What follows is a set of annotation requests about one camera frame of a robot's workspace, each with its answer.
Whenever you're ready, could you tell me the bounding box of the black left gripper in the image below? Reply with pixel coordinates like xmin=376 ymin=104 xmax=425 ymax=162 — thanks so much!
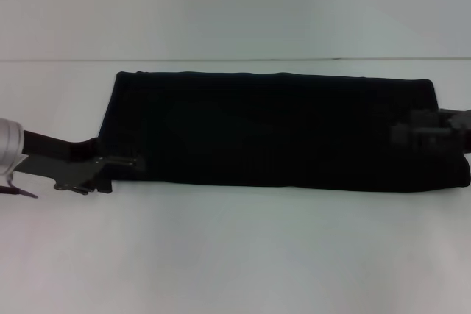
xmin=13 ymin=129 xmax=144 ymax=195

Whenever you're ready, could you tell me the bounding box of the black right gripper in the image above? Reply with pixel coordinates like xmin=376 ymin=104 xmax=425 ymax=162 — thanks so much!
xmin=391 ymin=107 xmax=471 ymax=154

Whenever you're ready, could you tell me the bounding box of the black shirt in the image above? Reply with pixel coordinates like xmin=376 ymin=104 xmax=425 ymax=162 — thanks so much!
xmin=96 ymin=70 xmax=471 ymax=194

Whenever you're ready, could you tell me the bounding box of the black cable with metal spring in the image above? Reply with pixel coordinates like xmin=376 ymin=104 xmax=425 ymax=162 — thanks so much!
xmin=0 ymin=176 xmax=38 ymax=199

